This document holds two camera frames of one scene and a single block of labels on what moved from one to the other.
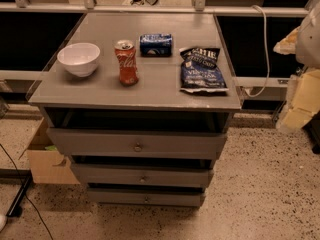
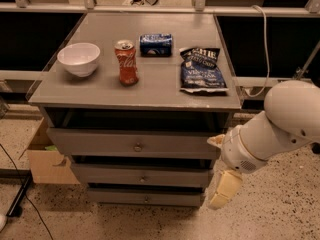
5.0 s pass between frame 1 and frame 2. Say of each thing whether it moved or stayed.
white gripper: moved
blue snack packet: stayed
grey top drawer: stayed
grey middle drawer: stayed
